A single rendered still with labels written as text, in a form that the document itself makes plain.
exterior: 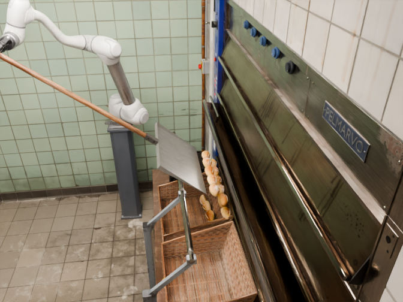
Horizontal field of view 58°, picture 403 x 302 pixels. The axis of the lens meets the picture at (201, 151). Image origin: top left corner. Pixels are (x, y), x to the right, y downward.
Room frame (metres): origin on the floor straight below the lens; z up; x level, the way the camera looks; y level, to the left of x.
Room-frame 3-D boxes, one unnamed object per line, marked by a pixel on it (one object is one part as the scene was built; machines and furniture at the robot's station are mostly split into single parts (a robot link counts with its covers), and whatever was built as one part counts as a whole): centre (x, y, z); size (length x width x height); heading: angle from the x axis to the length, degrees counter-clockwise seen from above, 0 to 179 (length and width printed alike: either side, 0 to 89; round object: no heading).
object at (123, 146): (2.80, 0.70, 0.50); 0.21 x 0.21 x 1.00; 6
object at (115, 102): (2.79, 0.69, 1.17); 0.18 x 0.16 x 0.22; 53
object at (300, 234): (1.48, -0.28, 1.54); 1.79 x 0.11 x 0.19; 8
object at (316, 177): (1.48, -0.28, 1.80); 1.79 x 0.11 x 0.19; 8
